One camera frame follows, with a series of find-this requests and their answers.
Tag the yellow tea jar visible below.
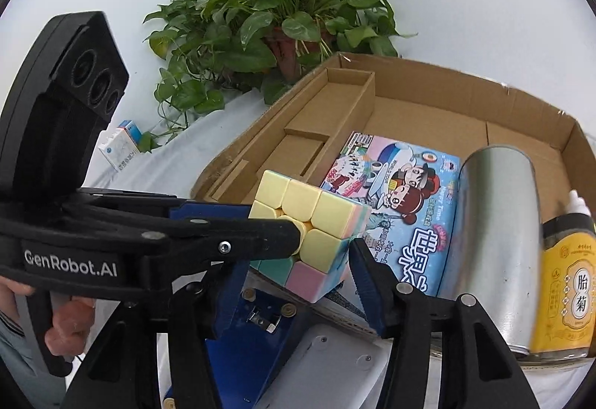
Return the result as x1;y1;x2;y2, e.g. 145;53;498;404
530;190;595;364

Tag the blue stapler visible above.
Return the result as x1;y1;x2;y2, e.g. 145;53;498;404
206;268;330;409

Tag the brown cardboard box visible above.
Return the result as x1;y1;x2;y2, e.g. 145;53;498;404
189;52;596;375

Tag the white blue medicine box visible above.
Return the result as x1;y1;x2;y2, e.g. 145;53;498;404
98;120;142;172

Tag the colourful puzzle box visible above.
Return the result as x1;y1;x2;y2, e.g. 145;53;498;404
321;131;461;296

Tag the grey plastic tray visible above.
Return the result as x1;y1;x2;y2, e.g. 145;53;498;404
256;324;388;409

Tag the pastel puzzle cube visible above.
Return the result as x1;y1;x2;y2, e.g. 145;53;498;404
250;170;371;303

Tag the green potted plant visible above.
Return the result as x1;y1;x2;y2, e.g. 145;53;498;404
139;0;398;152

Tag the silver metal can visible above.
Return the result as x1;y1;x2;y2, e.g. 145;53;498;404
437;145;542;356

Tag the left hand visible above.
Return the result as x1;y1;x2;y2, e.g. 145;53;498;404
0;277;96;356

